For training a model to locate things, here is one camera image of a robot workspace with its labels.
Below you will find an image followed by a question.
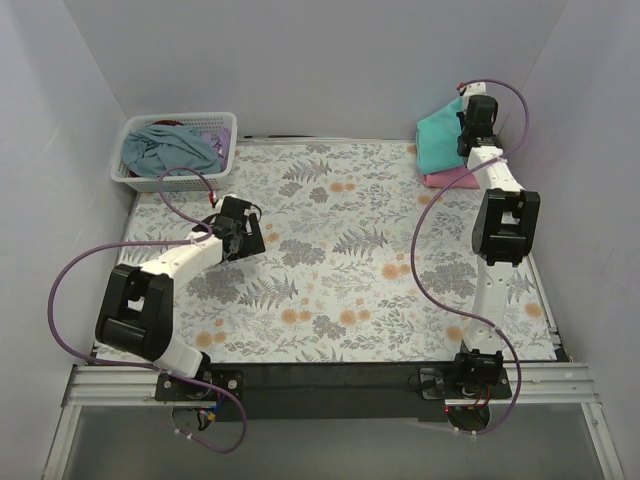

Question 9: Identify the dark red garment in basket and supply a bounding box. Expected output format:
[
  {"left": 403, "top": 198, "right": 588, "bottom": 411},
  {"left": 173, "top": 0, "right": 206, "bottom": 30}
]
[{"left": 152, "top": 120, "right": 184, "bottom": 127}]

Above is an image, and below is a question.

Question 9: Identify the teal t-shirt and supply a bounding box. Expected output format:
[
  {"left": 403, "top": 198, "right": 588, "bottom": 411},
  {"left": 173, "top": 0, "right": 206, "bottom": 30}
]
[{"left": 415, "top": 97, "right": 464, "bottom": 175}]

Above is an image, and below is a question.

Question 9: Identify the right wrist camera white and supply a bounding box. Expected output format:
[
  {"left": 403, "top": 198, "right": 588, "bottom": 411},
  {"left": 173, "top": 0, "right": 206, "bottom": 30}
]
[{"left": 457, "top": 81, "right": 487, "bottom": 98}]

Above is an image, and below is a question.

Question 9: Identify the white plastic laundry basket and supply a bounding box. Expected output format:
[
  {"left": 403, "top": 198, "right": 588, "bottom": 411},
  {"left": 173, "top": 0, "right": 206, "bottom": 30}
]
[{"left": 111, "top": 112, "right": 238, "bottom": 192}]

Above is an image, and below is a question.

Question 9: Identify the lilac t-shirt in basket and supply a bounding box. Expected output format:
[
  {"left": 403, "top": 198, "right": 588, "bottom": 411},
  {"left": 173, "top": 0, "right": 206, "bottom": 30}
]
[{"left": 200, "top": 127, "right": 231, "bottom": 171}]

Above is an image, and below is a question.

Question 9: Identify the floral patterned table mat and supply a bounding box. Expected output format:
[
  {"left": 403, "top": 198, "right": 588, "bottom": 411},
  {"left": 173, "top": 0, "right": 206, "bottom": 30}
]
[{"left": 94, "top": 140, "right": 560, "bottom": 364}]

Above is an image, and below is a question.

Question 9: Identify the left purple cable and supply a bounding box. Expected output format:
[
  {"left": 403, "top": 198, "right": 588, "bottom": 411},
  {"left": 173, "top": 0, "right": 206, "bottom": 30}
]
[{"left": 46, "top": 167, "right": 249, "bottom": 454}]

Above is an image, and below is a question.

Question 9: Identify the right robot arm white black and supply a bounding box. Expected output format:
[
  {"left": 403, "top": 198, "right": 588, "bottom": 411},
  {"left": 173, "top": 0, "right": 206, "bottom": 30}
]
[{"left": 452, "top": 94, "right": 541, "bottom": 398}]

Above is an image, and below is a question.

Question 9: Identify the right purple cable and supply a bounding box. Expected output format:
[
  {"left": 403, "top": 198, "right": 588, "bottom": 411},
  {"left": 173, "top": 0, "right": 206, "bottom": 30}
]
[{"left": 408, "top": 78, "right": 532, "bottom": 437}]

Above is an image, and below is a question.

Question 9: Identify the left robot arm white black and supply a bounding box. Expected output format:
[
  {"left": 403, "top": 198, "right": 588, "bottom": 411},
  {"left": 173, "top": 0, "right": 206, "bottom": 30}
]
[{"left": 95, "top": 195, "right": 266, "bottom": 400}]

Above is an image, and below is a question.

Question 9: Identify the grey-blue t-shirt in basket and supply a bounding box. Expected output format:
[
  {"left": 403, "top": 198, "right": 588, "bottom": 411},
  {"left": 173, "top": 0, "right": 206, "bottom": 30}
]
[{"left": 120, "top": 125, "right": 222, "bottom": 178}]

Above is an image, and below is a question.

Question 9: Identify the purple cable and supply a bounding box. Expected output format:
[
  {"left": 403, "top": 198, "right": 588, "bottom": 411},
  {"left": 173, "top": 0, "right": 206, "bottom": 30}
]
[
  {"left": 408, "top": 78, "right": 532, "bottom": 437},
  {"left": 46, "top": 167, "right": 249, "bottom": 454}
]

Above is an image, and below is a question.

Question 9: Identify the folded pink t-shirt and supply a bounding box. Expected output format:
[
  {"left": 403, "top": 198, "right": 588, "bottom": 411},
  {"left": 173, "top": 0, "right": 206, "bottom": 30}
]
[{"left": 423, "top": 167, "right": 479, "bottom": 189}]

